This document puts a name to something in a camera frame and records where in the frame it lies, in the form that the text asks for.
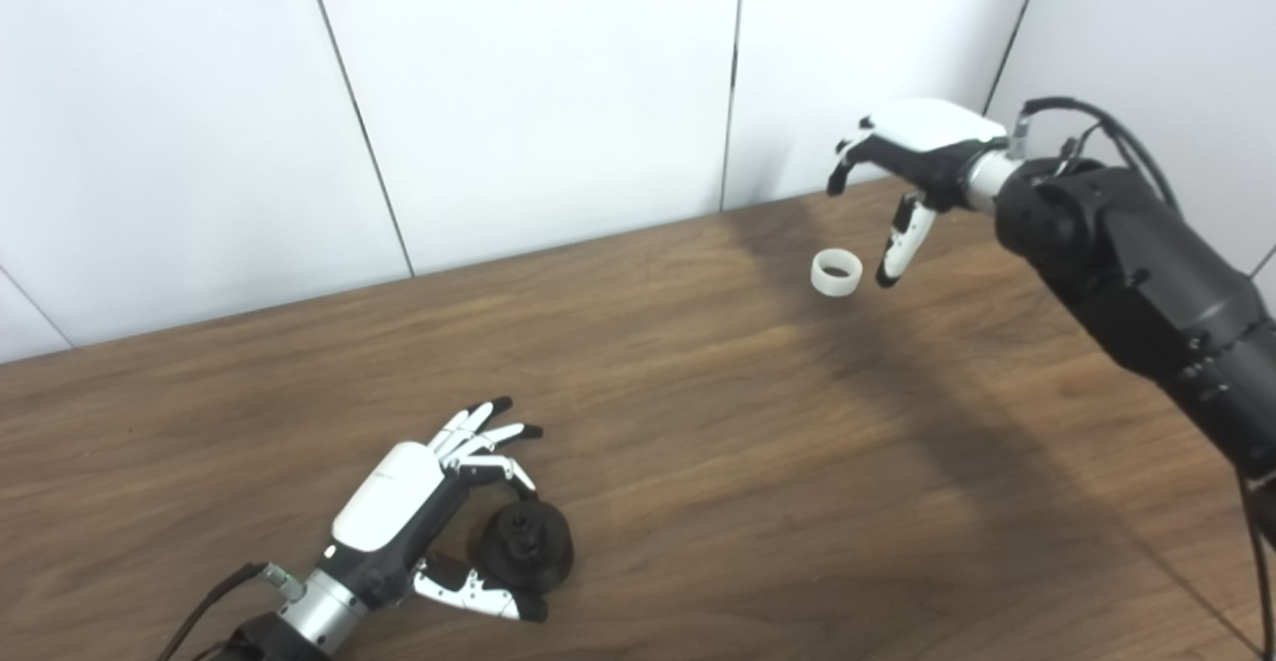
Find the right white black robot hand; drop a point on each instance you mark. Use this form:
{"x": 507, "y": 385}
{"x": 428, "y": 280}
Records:
{"x": 937, "y": 128}

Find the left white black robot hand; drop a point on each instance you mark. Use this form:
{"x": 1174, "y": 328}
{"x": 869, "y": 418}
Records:
{"x": 389, "y": 496}

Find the round black plastic part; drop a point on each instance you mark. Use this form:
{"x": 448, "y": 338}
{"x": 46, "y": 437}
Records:
{"x": 538, "y": 551}

